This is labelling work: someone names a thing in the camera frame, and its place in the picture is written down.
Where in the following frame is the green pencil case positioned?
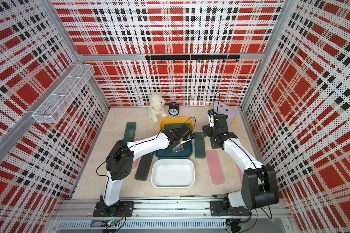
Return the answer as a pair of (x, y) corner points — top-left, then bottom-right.
(194, 132), (206, 159)
(160, 123), (192, 130)
(123, 122), (137, 142)

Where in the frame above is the pink pencil case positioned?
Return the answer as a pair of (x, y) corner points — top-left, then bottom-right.
(236, 164), (243, 183)
(132, 138), (142, 170)
(206, 150), (225, 185)

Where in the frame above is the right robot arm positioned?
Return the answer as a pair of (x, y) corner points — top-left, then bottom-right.
(202, 110), (280, 211)

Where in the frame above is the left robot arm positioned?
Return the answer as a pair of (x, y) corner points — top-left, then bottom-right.
(101, 124), (194, 208)

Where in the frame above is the teal storage tray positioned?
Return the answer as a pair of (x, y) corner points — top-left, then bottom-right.
(155, 141), (193, 159)

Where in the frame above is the yellow storage tray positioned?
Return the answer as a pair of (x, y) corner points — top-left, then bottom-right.
(159, 117), (194, 131)

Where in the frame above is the white storage tray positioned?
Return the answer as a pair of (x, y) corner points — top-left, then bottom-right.
(151, 159), (195, 188)

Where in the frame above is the lavender toaster toy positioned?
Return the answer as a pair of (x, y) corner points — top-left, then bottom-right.
(213, 101), (236, 126)

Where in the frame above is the black alarm clock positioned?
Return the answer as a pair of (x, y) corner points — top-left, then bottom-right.
(168, 102), (180, 116)

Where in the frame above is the white plush dog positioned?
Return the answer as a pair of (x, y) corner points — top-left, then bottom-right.
(147, 92), (168, 122)

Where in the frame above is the green circuit board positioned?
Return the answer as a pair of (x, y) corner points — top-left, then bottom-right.
(101, 220), (119, 228)

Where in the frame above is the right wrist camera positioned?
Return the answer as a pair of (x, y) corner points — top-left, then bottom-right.
(208, 109), (216, 127)

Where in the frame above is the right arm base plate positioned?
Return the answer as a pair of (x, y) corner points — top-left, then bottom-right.
(210, 201), (250, 217)

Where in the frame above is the black hook rail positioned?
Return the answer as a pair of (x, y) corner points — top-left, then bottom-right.
(145, 54), (241, 61)

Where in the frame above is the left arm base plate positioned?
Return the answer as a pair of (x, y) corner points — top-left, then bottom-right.
(92, 201), (135, 217)

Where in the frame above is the aluminium rail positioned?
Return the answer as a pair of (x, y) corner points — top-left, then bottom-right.
(52, 196), (289, 220)

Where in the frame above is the white wire mesh shelf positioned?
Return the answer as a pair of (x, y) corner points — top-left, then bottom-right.
(32, 63), (94, 124)

